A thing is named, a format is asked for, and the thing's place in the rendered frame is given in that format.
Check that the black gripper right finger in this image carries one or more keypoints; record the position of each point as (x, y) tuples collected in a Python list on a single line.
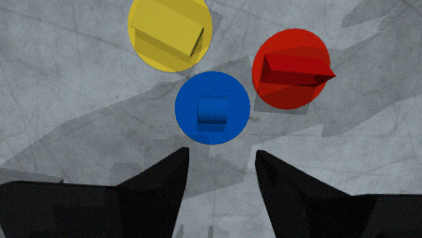
[(301, 206)]

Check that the blue circle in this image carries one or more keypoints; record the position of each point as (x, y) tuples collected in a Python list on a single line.
[(212, 83)]

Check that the blue half-round block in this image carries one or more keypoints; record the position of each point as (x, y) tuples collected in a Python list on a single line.
[(213, 109)]

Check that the yellow block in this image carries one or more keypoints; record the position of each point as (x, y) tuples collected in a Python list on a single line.
[(167, 26)]

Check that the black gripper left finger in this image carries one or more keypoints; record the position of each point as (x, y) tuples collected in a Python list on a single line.
[(146, 207)]

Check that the red circle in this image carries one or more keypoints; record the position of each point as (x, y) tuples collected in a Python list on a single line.
[(290, 42)]

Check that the yellow circle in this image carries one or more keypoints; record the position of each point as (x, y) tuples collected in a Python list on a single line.
[(162, 57)]

